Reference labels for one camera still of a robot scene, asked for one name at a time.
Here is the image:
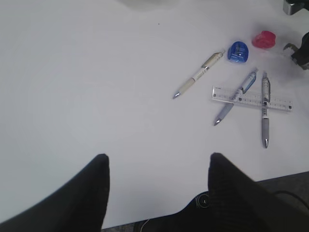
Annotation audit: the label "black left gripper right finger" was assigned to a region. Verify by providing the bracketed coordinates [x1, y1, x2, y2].
[208, 153, 309, 232]

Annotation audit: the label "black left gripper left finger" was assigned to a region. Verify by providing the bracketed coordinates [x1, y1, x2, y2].
[0, 154, 110, 232]

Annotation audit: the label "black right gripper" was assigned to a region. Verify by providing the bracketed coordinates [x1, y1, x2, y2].
[292, 32, 309, 70]

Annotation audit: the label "paper with brown strip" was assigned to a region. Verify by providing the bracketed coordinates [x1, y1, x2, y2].
[283, 43, 298, 52]

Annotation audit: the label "pink pencil sharpener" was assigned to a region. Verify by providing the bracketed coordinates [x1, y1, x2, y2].
[252, 30, 276, 49]

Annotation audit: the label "grey patterned ballpoint pen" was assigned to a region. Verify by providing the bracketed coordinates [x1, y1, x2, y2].
[261, 72, 270, 148]

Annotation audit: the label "light blue ballpoint pen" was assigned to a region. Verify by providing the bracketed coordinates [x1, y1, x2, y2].
[214, 68, 258, 126]

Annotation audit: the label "blue pencil sharpener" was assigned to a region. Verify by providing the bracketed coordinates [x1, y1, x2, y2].
[227, 41, 249, 63]

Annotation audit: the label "cream white ballpoint pen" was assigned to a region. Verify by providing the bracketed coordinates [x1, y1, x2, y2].
[172, 50, 225, 99]

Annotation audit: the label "clear plastic ruler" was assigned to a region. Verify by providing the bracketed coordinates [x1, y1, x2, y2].
[211, 87, 293, 112]

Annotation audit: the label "black cables under table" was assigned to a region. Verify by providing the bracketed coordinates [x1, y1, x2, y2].
[101, 188, 309, 232]

